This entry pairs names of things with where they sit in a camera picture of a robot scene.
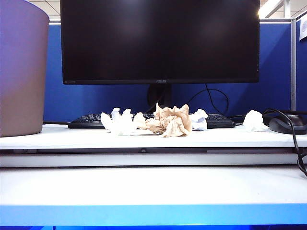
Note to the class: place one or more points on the tan paper ball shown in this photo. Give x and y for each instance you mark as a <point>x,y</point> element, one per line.
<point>177,124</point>

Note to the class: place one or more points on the bluish white paper ball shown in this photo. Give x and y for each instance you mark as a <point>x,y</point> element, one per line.
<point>199,119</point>

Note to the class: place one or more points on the black monitor stand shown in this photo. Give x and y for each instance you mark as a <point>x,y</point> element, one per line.
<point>159,95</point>

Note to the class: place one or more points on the blue cubicle partition panel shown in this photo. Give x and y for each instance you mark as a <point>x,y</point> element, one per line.
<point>96,100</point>

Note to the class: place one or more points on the black computer keyboard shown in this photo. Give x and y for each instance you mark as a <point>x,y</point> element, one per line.
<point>88,121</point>

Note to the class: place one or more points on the black computer monitor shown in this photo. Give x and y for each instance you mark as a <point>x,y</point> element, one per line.
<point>158,43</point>

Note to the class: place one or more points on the black computer mouse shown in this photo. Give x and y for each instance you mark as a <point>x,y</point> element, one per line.
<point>283,125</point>

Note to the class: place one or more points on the blue side partition panel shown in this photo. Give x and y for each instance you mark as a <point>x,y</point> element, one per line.
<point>301,72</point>

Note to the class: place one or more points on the white paper sheet on partition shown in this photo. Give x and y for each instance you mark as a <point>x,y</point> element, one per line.
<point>303,28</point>

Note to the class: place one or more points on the grey metal desk rail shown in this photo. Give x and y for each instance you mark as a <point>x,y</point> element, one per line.
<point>96,150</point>

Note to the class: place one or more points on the grey metal partition post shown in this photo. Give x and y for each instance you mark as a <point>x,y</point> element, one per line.
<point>293,72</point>

